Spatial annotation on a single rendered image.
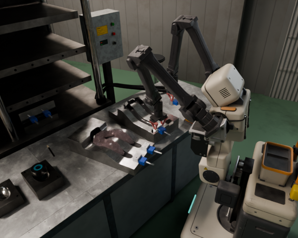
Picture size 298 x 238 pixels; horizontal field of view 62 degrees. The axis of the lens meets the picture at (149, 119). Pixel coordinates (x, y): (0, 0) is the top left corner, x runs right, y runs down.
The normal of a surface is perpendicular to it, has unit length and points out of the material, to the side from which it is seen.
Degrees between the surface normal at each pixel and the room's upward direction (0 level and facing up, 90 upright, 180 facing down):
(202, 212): 0
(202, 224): 0
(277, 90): 90
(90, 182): 0
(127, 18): 90
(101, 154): 90
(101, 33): 90
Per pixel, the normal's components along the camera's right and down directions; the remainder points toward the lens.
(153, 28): -0.44, 0.52
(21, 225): -0.03, -0.82
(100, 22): 0.70, 0.39
